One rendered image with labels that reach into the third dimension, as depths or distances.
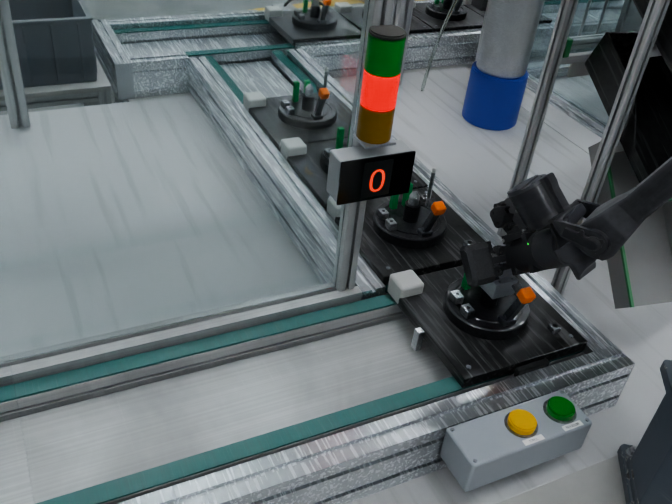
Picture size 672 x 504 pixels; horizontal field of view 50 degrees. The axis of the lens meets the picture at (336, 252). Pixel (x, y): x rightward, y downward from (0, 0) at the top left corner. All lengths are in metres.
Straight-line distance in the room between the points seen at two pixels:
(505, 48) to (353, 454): 1.29
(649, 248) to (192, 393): 0.80
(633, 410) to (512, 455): 0.33
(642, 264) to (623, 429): 0.28
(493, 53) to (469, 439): 1.21
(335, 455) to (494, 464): 0.22
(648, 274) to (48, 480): 0.99
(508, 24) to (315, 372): 1.15
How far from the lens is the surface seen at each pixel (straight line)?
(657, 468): 1.11
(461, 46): 2.46
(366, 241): 1.33
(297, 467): 0.97
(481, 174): 1.84
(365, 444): 1.00
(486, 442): 1.04
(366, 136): 1.02
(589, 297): 1.52
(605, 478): 1.20
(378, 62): 0.98
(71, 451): 1.06
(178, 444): 1.05
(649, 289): 1.33
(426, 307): 1.20
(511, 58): 2.00
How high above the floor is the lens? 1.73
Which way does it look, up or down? 36 degrees down
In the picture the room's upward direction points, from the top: 7 degrees clockwise
